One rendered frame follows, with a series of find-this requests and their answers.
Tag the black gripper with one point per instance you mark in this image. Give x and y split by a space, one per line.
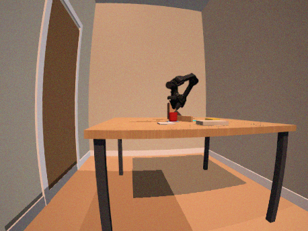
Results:
174 100

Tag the beige flat rectangular block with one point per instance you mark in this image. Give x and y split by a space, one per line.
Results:
211 122

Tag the red cup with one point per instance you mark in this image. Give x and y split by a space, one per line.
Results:
173 116

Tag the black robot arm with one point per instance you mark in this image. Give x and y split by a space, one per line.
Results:
179 80

